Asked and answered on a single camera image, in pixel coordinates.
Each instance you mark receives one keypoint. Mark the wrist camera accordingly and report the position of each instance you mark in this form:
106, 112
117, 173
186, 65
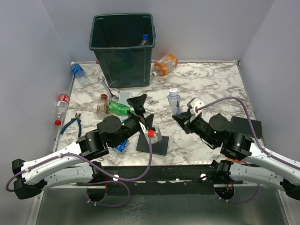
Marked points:
194, 106
152, 134

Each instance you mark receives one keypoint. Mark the dark green bin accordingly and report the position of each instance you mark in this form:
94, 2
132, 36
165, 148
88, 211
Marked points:
114, 39

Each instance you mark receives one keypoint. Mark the clear crushed water bottle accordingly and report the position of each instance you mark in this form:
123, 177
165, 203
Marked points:
174, 101

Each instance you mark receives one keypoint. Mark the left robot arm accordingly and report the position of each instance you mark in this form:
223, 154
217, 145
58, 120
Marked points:
74, 162

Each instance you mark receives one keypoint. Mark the white smartphone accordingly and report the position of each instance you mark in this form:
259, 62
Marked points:
123, 96

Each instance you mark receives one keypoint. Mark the green crushed bottle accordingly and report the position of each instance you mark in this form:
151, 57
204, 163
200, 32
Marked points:
118, 108

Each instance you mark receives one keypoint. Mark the black mounting rail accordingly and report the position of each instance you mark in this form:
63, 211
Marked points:
160, 180

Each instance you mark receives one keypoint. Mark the Pepsi bottle near front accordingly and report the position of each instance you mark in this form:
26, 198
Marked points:
118, 151

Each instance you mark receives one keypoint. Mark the small red cap bottle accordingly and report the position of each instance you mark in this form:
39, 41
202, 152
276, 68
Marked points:
102, 106

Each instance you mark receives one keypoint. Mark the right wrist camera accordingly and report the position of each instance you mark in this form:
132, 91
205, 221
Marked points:
194, 106

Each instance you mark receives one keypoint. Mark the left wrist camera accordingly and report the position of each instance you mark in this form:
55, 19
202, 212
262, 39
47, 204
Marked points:
152, 134

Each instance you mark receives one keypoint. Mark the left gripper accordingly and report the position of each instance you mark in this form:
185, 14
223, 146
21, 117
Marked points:
138, 104

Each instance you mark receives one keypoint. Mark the aluminium frame rail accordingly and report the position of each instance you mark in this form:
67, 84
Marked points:
66, 206

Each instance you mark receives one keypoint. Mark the black flat box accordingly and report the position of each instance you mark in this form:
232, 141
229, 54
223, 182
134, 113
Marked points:
159, 148

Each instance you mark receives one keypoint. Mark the blue label water bottle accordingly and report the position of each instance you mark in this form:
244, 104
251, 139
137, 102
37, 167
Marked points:
145, 40

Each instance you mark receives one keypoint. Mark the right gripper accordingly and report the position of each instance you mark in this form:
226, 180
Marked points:
184, 118

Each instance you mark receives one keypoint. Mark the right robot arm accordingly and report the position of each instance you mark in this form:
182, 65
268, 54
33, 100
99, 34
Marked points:
270, 168

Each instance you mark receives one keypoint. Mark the large orange jar bottle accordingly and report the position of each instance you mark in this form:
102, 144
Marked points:
165, 64

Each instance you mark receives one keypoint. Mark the red cola bottle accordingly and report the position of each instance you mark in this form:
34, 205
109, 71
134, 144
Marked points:
61, 108

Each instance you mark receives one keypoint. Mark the steel wrench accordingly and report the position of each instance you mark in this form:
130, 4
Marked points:
112, 97

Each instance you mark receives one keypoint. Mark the blue water bottle far left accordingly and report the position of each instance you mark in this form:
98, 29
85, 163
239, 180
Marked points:
79, 74

